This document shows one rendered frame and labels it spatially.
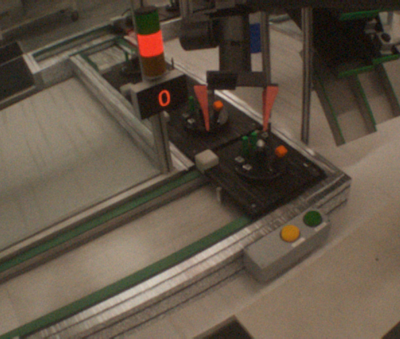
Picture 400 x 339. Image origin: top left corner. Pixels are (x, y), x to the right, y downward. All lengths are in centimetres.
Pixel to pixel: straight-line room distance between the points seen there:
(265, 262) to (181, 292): 19
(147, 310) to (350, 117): 74
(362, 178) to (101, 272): 77
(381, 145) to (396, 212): 31
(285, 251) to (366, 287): 24
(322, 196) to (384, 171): 34
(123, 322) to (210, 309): 20
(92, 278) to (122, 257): 9
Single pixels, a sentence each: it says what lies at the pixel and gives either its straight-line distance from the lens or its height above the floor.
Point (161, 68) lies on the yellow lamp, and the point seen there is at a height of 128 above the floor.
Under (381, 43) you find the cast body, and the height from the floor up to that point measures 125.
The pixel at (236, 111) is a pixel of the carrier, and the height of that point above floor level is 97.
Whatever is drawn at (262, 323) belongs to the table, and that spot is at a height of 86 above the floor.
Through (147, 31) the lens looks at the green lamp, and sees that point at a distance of 85.
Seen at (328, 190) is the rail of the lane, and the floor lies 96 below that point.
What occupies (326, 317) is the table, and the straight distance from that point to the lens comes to 92.
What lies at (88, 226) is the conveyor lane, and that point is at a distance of 103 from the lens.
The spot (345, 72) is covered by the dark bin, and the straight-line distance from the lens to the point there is 102.
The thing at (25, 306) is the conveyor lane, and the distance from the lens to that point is 98.
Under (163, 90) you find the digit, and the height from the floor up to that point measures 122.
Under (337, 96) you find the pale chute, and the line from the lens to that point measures 117.
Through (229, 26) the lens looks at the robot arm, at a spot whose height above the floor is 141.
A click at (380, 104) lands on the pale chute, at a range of 128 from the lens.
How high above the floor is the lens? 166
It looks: 40 degrees down
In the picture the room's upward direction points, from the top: 7 degrees counter-clockwise
